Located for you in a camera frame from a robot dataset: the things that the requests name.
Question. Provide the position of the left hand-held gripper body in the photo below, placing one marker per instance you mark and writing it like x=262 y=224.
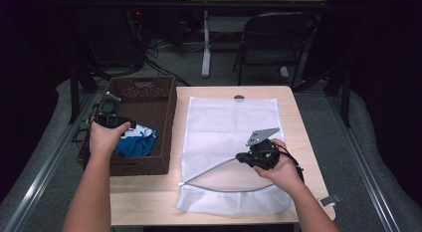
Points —
x=111 y=120

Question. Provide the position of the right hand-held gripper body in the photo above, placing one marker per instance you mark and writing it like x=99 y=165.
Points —
x=265 y=155

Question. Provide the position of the blue and white garment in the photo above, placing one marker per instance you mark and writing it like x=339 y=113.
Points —
x=137 y=145

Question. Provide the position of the white mesh laundry bag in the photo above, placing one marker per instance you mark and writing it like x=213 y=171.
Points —
x=219 y=125

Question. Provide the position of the brown woven basket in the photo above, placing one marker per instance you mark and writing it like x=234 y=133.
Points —
x=149 y=99

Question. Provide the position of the person's left hand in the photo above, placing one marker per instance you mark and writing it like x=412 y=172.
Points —
x=104 y=140

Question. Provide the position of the person's right hand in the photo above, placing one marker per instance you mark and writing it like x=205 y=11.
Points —
x=285 y=174

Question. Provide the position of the black metal stand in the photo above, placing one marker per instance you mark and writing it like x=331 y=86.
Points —
x=74 y=92

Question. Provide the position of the grey tape strip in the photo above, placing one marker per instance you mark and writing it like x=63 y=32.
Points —
x=330 y=199

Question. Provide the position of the white desk leg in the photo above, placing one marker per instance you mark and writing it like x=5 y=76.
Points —
x=206 y=46

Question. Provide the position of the black folding chair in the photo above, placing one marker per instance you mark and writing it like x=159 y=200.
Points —
x=275 y=33

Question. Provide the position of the grey metal floor rail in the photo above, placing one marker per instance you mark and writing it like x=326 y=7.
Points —
x=365 y=165
x=40 y=179

